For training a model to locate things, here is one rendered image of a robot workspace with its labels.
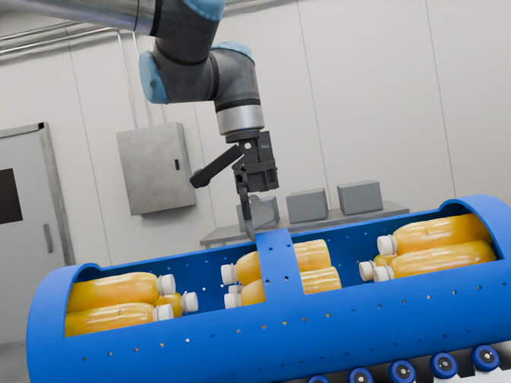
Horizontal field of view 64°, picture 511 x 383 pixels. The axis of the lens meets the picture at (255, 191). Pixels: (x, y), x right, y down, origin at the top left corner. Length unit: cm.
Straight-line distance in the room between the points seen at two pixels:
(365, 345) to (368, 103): 348
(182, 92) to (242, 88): 11
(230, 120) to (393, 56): 353
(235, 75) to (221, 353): 48
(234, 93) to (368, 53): 347
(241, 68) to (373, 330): 51
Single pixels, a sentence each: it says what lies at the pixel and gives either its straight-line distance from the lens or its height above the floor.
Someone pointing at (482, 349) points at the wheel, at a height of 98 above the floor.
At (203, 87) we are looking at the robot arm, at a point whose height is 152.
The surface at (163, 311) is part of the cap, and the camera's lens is 80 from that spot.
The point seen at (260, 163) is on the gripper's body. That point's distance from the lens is 77.
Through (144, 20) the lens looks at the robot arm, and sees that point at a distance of 65.
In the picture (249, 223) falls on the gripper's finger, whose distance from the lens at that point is 78.
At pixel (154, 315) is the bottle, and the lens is 80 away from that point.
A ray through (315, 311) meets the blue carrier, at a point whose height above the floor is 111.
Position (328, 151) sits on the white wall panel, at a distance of 402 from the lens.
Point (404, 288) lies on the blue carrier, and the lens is 74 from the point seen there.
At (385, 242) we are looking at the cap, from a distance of 86.
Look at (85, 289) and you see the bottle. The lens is 88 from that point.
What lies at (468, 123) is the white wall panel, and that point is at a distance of 432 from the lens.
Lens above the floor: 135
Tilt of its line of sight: 3 degrees down
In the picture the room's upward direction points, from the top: 10 degrees counter-clockwise
